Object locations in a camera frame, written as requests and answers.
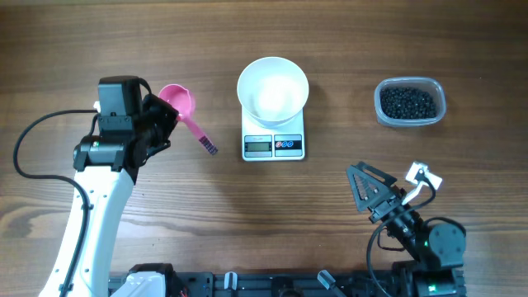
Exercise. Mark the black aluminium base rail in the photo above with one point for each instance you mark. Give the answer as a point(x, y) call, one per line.
point(359, 283)

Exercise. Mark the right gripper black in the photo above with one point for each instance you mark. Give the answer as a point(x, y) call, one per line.
point(395, 195)

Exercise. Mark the clear plastic food container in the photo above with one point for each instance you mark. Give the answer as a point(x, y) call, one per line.
point(426, 84)

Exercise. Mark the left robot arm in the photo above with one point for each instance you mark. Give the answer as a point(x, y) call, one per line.
point(132, 128)

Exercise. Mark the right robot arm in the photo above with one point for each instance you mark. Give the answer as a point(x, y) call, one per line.
point(436, 245)

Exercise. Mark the white bowl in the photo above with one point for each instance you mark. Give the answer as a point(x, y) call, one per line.
point(272, 90)

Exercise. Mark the white digital kitchen scale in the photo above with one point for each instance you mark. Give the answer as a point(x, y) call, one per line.
point(272, 143)

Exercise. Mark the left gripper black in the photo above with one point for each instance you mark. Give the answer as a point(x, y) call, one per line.
point(170, 115)

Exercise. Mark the black beans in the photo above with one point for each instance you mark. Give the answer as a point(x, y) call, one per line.
point(407, 103)

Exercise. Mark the pink plastic measuring scoop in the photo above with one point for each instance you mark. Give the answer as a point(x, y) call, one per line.
point(182, 100)

